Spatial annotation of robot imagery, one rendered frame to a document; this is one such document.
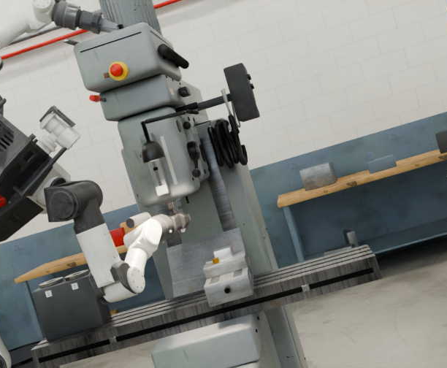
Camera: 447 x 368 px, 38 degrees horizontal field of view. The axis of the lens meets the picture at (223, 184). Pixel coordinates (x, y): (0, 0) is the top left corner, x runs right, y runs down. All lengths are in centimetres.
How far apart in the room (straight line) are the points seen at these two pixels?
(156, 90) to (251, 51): 438
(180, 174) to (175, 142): 11
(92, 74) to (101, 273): 66
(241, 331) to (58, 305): 70
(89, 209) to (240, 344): 66
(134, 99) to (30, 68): 485
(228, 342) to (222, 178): 79
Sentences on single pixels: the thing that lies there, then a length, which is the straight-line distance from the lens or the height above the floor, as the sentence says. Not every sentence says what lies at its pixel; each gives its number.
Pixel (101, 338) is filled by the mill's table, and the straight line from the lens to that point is 236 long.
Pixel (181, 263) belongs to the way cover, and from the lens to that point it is 269.
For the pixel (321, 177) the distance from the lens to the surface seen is 595.
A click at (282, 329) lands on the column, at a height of 65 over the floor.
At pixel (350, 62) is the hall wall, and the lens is 654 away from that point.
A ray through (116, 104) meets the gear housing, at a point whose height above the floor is 167.
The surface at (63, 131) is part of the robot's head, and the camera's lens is 202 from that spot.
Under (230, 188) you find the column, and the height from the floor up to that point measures 127.
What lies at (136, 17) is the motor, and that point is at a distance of 254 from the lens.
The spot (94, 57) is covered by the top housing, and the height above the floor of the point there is 183.
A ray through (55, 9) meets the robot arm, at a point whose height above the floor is 205.
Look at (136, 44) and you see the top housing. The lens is 213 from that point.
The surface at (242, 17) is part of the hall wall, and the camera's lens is 659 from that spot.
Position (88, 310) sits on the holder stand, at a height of 101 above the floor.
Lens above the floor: 140
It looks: 2 degrees down
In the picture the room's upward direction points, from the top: 17 degrees counter-clockwise
